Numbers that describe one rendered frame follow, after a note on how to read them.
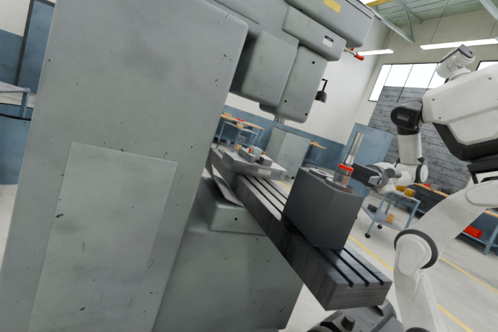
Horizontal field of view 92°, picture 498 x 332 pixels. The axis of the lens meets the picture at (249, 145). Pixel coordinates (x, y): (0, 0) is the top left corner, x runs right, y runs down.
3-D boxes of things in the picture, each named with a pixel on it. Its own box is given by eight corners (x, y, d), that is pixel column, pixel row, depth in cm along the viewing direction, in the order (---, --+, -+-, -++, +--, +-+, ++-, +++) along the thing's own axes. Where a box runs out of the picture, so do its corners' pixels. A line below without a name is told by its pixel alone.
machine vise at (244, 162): (270, 172, 153) (276, 155, 152) (283, 181, 140) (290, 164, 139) (220, 162, 136) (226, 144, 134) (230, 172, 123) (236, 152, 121)
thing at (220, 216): (270, 205, 154) (276, 188, 152) (301, 238, 123) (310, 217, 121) (193, 195, 131) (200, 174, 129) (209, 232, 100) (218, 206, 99)
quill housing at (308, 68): (284, 118, 133) (305, 61, 128) (307, 126, 115) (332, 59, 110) (255, 108, 124) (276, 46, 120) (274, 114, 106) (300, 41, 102)
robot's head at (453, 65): (454, 83, 100) (447, 64, 103) (479, 68, 91) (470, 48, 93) (439, 83, 100) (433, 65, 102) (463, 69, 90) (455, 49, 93)
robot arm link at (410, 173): (381, 184, 110) (400, 184, 121) (406, 188, 102) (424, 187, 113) (383, 161, 110) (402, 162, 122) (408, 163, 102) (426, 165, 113)
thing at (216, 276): (262, 287, 169) (293, 210, 160) (287, 330, 140) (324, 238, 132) (139, 292, 132) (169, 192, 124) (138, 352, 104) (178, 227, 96)
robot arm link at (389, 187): (359, 169, 99) (370, 170, 107) (368, 195, 95) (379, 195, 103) (388, 159, 92) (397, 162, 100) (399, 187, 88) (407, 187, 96)
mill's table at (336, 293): (236, 164, 180) (239, 153, 179) (382, 304, 71) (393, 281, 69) (207, 157, 169) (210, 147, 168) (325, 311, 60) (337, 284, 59)
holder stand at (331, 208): (307, 216, 98) (324, 170, 96) (342, 250, 78) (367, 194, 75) (281, 211, 94) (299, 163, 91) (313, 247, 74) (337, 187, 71)
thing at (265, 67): (255, 102, 126) (272, 52, 122) (279, 108, 104) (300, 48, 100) (221, 90, 117) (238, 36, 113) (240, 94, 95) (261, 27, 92)
